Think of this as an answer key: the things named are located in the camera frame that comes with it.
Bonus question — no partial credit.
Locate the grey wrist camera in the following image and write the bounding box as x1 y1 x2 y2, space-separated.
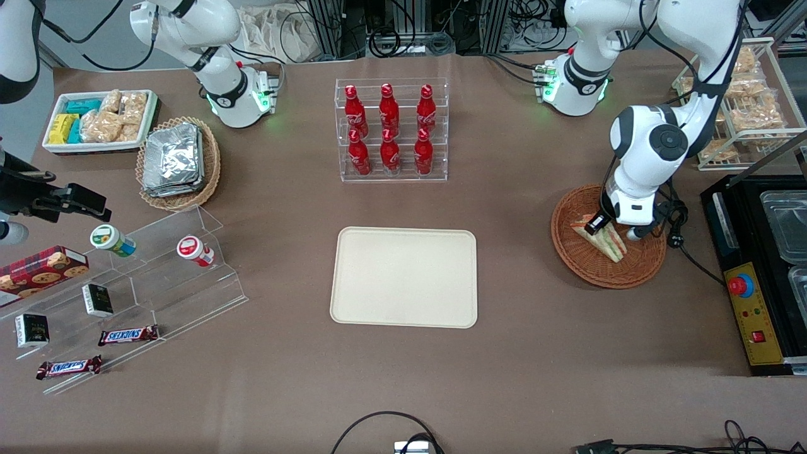
0 221 30 247
626 211 666 242

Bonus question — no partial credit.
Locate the clear acrylic stepped shelf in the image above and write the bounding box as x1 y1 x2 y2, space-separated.
0 205 250 396

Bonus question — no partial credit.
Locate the cream plastic tray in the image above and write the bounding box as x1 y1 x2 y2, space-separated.
330 226 479 329

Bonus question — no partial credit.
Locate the white rectangular bin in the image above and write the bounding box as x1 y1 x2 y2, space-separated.
42 89 160 156

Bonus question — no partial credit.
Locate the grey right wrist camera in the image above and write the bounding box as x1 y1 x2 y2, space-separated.
0 221 30 247

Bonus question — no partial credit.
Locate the aluminium frame post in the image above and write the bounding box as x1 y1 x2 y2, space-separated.
306 0 345 61
482 0 511 54

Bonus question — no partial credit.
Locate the clear plastic food container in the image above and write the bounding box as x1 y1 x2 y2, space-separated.
787 265 807 311
760 189 807 265

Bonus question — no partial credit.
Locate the small black box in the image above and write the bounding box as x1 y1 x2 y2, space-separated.
15 313 50 349
81 283 115 318

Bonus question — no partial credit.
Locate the red cola bottle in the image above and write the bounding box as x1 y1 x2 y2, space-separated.
416 84 438 133
379 83 400 134
414 128 434 177
380 128 401 175
348 129 372 177
344 84 369 138

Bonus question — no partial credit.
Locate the triangular sandwich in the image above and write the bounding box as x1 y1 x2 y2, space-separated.
571 214 629 264

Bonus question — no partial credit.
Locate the round brown wicker basket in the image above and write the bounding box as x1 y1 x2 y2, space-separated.
550 183 668 290

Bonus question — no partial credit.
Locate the silver foil container stack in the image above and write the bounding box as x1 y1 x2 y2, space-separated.
141 122 206 198

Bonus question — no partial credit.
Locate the beige cloth bag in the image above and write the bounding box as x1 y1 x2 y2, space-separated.
238 5 316 64

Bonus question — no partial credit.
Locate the brown Snickers bar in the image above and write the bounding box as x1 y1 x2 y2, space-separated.
98 324 160 347
35 355 103 380

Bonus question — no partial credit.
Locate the black cable with connector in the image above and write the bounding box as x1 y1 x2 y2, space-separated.
574 419 807 454

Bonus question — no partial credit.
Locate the clear acrylic bottle rack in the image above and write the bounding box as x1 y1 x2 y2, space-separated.
335 78 450 183

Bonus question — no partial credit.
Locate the oval tan wicker basket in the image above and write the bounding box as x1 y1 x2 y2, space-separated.
136 116 222 212

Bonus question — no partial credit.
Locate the white wire rack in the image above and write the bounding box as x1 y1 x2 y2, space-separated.
671 37 807 172

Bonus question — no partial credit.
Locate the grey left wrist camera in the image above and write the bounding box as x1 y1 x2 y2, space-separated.
626 211 666 242

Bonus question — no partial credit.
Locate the yellow snack packet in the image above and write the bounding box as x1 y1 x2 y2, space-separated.
49 113 79 145

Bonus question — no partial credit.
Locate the red lid yogurt cup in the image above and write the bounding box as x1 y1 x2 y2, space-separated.
176 235 216 268

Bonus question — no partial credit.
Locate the black looped cable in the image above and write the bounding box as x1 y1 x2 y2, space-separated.
330 411 445 454

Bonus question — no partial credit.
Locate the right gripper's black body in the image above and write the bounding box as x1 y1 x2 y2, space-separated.
0 150 65 218

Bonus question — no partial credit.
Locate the black sealing machine yellow panel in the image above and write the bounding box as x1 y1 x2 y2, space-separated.
700 129 807 377

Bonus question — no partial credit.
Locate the tangled black cable bundle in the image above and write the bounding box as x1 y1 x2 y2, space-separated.
345 0 483 59

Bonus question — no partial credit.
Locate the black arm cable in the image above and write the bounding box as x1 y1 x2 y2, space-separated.
637 0 748 102

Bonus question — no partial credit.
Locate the black power cable with plug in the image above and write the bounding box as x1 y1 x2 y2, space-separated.
656 183 726 286

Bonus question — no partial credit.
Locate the green lid yogurt cup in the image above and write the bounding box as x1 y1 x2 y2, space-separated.
90 224 137 258

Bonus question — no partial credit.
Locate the red cookie box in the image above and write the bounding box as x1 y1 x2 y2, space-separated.
0 245 90 308

